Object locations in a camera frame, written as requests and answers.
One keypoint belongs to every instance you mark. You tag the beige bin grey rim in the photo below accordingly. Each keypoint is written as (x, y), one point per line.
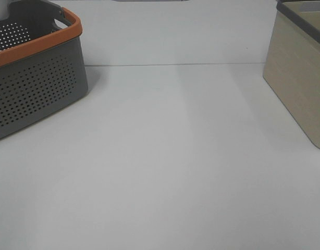
(292, 67)

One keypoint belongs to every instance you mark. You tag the grey perforated basket orange rim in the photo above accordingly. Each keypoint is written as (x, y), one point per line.
(41, 63)

